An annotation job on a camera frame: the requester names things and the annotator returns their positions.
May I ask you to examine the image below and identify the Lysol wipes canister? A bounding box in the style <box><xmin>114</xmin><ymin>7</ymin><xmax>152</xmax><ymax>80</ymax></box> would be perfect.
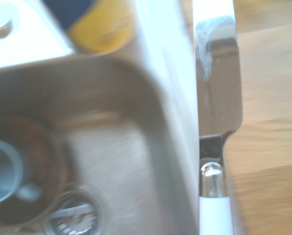
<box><xmin>41</xmin><ymin>0</ymin><xmax>137</xmax><ymax>54</ymax></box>

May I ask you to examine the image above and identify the brown bowl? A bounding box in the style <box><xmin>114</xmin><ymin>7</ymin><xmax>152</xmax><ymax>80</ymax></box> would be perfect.
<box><xmin>0</xmin><ymin>114</ymin><xmax>73</xmax><ymax>227</ymax></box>

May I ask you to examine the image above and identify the white-handled table knife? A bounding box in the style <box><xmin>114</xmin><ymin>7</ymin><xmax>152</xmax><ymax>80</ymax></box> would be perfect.
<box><xmin>194</xmin><ymin>14</ymin><xmax>245</xmax><ymax>235</ymax></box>

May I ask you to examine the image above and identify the stainless steel double sink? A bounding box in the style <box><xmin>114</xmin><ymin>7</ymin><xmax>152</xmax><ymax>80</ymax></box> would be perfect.
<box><xmin>0</xmin><ymin>0</ymin><xmax>201</xmax><ymax>235</ymax></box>

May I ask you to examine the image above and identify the metal sink drain strainer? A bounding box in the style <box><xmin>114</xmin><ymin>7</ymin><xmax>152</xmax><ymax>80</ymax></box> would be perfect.
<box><xmin>44</xmin><ymin>184</ymin><xmax>105</xmax><ymax>235</ymax></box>

